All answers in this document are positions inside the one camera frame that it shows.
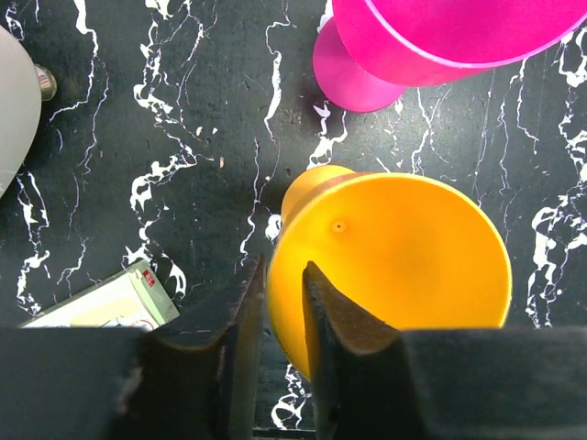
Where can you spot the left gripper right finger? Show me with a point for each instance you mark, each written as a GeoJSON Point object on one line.
{"type": "Point", "coordinates": [372, 381]}

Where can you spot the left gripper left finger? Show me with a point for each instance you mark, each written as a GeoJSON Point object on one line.
{"type": "Point", "coordinates": [193, 378]}

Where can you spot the yellow wine glass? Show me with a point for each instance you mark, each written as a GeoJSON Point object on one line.
{"type": "Point", "coordinates": [413, 251]}

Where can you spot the pink wine glass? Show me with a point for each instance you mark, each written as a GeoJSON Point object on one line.
{"type": "Point", "coordinates": [369, 52]}

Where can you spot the small cardboard box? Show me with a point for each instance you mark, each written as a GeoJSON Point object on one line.
{"type": "Point", "coordinates": [133, 297]}

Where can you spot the white round container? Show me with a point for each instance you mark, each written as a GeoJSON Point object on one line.
{"type": "Point", "coordinates": [25, 86]}

